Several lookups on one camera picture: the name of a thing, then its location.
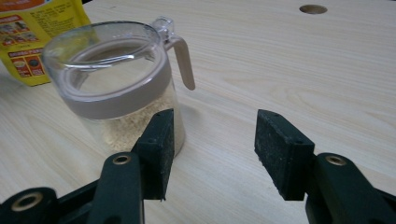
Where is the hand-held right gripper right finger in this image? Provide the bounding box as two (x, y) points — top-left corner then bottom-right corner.
(254, 109), (396, 224)

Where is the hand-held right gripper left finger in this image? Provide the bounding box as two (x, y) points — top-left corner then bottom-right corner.
(88, 108), (176, 224)

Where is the clear jar with hinged lid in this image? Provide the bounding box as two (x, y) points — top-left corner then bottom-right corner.
(41, 17), (197, 157)

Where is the yellow spout pouch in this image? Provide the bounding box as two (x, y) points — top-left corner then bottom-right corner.
(0, 0), (92, 88)

